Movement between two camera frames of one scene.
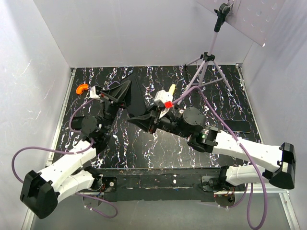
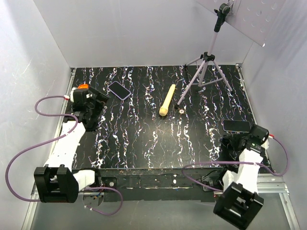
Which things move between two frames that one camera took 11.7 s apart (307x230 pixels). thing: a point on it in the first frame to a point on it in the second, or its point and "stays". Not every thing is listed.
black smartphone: (239, 126) stays
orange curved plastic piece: (81, 87) stays
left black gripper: (112, 97) to (100, 100)
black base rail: (190, 184) stays
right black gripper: (153, 119) to (233, 138)
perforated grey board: (256, 17) stays
